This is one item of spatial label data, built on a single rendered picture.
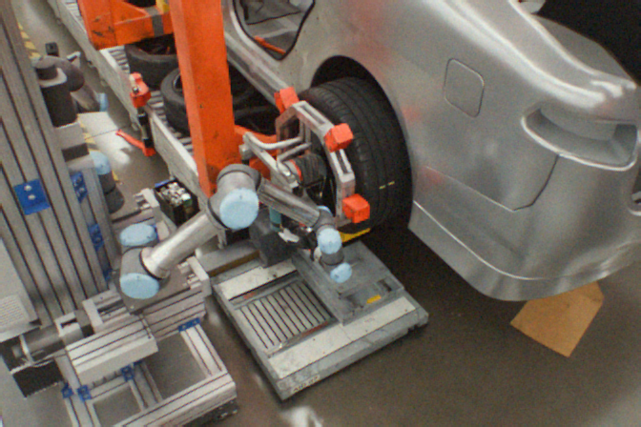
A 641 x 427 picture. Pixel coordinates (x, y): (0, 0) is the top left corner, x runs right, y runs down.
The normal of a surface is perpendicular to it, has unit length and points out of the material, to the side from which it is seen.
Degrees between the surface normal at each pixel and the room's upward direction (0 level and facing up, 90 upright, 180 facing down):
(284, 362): 0
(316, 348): 0
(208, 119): 90
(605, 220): 89
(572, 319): 2
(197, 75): 90
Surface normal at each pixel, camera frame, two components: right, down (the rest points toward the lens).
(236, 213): 0.31, 0.56
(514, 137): -0.83, 0.36
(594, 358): 0.00, -0.76
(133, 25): 0.53, 0.55
